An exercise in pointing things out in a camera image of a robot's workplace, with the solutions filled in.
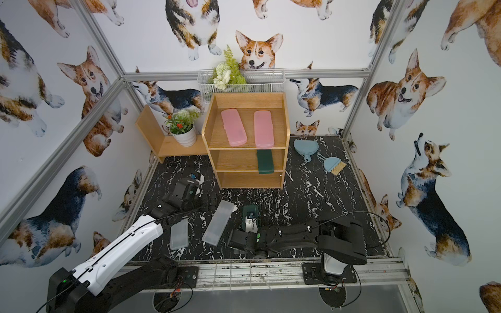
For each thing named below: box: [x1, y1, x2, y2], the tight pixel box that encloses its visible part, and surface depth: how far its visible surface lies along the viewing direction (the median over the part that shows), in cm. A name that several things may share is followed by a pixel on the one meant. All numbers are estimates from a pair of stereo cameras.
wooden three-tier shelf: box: [201, 91, 291, 190], surface depth 87 cm
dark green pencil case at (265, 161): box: [257, 149, 274, 175], surface depth 88 cm
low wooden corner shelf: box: [134, 104, 209, 164], surface depth 110 cm
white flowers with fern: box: [207, 44, 248, 90], surface depth 82 cm
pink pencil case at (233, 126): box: [220, 108, 248, 147], surface depth 81 cm
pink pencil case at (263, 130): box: [253, 110, 275, 149], surface depth 81 cm
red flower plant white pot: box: [163, 108, 201, 148], surface depth 102 cm
